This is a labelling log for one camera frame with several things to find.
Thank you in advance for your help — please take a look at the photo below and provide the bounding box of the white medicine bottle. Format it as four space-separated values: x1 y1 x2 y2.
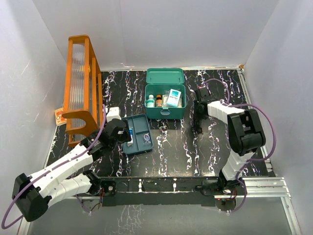
147 94 155 108

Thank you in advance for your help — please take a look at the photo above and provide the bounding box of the orange wooden rack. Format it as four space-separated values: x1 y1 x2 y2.
62 35 104 147

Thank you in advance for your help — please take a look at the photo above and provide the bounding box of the teal medicine box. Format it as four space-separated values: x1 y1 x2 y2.
144 68 186 119

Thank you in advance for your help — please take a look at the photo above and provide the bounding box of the teal wipe packet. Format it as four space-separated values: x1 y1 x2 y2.
166 89 181 107

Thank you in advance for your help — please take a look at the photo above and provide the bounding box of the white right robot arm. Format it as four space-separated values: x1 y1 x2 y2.
193 87 266 195

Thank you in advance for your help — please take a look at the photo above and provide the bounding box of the white blue bandage roll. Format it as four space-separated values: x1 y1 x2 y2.
127 128 134 146

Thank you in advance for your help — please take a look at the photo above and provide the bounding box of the brown orange-cap bottle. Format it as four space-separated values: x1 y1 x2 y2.
155 94 163 107

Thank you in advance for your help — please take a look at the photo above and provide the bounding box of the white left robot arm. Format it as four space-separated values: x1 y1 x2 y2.
12 118 131 222

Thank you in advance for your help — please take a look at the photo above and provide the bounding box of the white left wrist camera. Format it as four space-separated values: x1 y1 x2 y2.
106 107 121 122

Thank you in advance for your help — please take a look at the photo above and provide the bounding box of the orange card box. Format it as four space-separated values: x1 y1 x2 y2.
55 108 67 126

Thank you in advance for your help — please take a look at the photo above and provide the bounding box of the dark teal tray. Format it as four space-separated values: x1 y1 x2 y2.
122 114 153 155

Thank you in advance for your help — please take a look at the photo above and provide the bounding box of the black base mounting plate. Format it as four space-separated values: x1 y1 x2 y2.
73 176 247 208

